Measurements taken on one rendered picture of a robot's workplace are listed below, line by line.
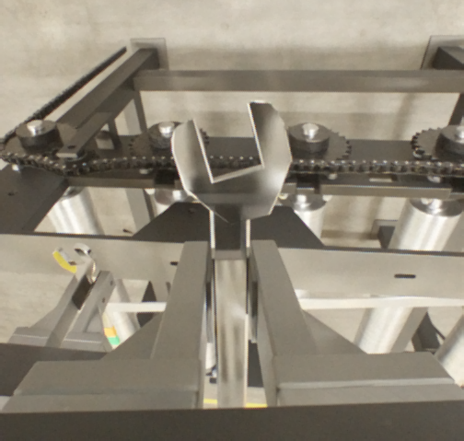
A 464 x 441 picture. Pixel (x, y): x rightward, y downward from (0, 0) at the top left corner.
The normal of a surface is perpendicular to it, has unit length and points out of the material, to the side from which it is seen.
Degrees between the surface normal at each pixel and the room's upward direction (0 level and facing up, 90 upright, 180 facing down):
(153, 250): 0
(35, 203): 90
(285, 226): 90
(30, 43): 0
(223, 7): 0
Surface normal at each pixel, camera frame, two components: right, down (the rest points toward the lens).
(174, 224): -0.04, -0.77
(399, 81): -0.10, 0.63
